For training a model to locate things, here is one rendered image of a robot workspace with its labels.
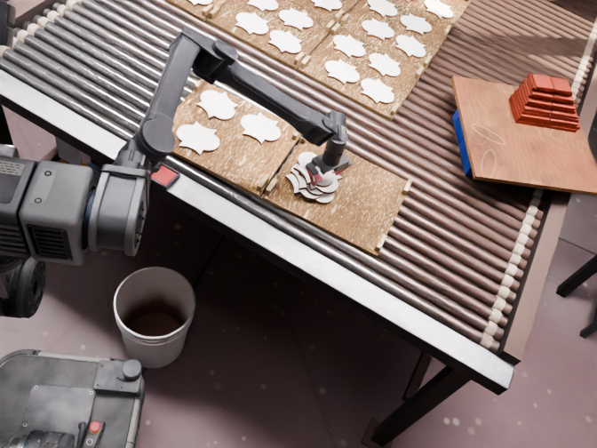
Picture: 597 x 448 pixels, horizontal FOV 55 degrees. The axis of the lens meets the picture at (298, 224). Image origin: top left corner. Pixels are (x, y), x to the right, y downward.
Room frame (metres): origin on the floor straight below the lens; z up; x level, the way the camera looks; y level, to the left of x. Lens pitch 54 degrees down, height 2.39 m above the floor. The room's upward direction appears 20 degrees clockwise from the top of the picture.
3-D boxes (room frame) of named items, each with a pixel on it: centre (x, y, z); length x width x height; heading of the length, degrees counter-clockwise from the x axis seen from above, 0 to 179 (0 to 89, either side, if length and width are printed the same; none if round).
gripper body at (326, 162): (1.24, -0.02, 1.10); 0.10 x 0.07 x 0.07; 142
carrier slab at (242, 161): (1.33, 0.33, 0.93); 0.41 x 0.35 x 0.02; 81
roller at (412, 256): (1.26, 0.23, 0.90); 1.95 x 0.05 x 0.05; 78
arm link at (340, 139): (1.24, -0.02, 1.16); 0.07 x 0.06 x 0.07; 14
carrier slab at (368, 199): (1.26, -0.09, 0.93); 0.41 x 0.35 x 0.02; 81
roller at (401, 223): (1.36, 0.21, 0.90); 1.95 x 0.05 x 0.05; 78
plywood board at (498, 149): (1.75, -0.67, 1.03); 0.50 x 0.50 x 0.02; 17
